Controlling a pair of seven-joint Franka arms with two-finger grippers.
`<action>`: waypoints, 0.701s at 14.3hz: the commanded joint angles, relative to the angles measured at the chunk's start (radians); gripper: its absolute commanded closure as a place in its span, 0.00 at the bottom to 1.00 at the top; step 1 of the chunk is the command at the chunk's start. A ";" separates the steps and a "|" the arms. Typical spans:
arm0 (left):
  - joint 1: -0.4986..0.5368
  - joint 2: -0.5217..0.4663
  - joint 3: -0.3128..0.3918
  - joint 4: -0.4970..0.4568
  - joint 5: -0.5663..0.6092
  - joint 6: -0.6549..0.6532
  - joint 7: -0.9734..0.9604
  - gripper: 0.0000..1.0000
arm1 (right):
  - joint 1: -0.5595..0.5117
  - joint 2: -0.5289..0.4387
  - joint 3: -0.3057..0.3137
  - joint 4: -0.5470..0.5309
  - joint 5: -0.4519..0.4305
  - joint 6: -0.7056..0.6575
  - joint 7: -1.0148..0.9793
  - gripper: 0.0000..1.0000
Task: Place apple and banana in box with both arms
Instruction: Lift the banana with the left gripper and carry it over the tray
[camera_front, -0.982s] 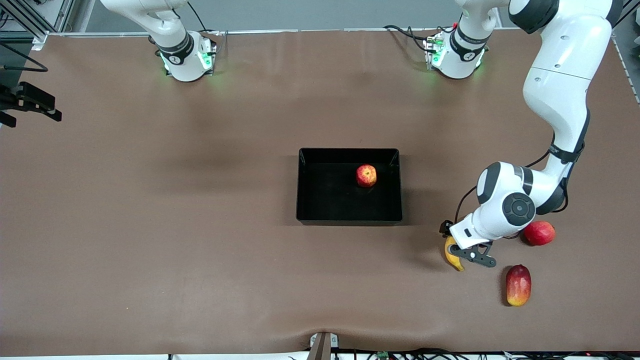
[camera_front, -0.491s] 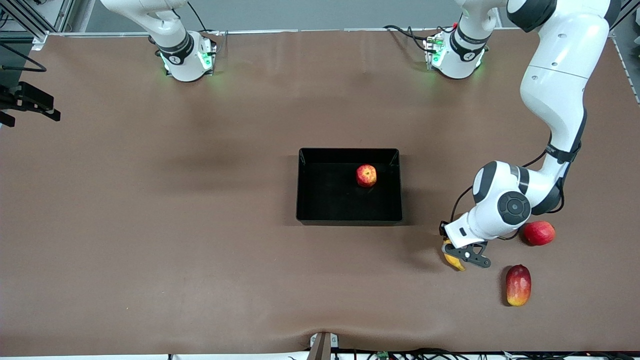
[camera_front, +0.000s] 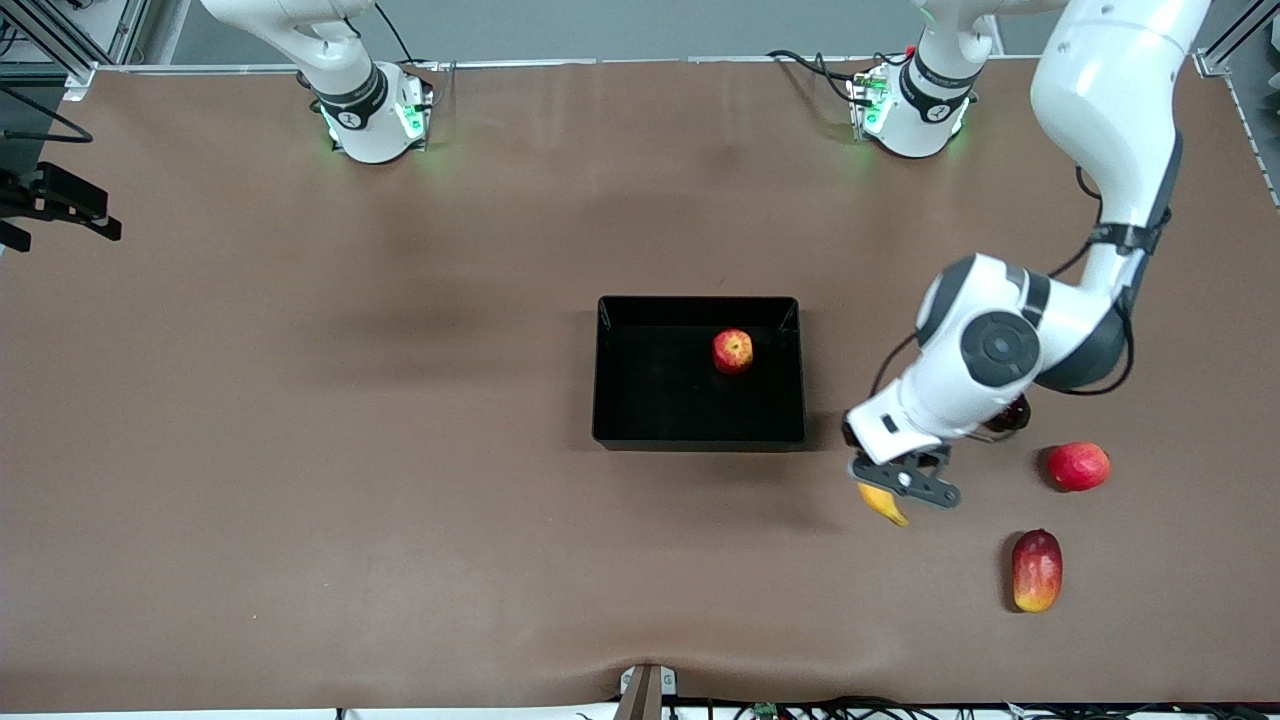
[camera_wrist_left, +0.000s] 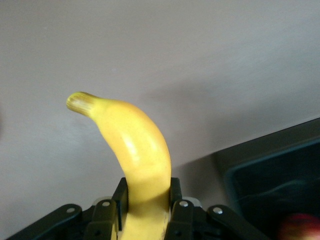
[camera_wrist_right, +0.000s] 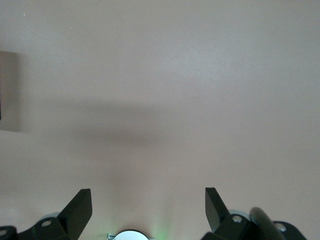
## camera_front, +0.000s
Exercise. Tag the silver table edge rail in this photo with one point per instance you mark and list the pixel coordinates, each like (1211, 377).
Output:
(650, 61)

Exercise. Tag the red peach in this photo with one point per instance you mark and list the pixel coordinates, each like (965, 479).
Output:
(1078, 466)

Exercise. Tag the yellow banana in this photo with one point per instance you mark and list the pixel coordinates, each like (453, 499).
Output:
(885, 505)

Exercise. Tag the metal table clamp bracket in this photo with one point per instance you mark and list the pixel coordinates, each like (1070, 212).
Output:
(643, 695)

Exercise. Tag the table cover mat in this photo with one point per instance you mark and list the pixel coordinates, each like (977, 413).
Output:
(640, 550)

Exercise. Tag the dark purple plum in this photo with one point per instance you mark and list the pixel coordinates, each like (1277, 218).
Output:
(1012, 418)

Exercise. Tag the aluminium frame post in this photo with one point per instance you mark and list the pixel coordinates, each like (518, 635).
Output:
(80, 78)
(1212, 62)

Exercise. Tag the green circuit board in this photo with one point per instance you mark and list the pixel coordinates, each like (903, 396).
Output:
(766, 711)

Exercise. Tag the red yellow apple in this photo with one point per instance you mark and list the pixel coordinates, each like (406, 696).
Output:
(733, 352)

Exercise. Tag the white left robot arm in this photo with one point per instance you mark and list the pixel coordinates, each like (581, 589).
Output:
(1000, 345)

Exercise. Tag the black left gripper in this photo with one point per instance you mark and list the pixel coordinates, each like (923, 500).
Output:
(849, 435)

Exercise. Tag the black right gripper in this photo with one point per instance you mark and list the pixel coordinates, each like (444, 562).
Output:
(62, 193)

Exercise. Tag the black plastic box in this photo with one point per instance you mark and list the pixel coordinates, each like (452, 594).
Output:
(660, 390)

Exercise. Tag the red yellow mango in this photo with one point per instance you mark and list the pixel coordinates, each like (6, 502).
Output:
(1037, 570)

